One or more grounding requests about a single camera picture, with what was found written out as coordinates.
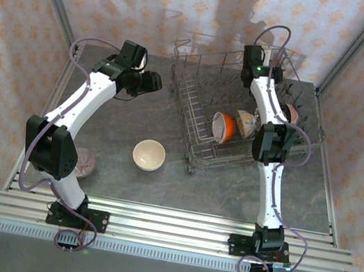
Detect yellow blue flower bowl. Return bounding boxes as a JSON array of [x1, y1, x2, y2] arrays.
[[231, 108, 261, 142]]

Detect red-brown floral check bowl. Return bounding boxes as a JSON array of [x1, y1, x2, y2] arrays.
[[280, 102, 302, 127]]

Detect orange bowl white inside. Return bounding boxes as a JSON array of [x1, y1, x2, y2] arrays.
[[208, 110, 240, 146]]

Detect plain cream bowl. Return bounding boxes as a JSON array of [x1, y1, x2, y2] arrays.
[[129, 136, 169, 175]]

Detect pale purple bowl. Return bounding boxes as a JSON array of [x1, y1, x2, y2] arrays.
[[70, 146, 99, 182]]

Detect grey wire dish rack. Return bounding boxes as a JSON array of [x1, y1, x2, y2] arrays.
[[152, 28, 340, 197]]

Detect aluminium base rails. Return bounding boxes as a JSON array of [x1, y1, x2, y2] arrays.
[[0, 176, 364, 272]]

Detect grey slotted cable duct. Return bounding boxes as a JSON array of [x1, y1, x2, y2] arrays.
[[0, 218, 252, 272]]

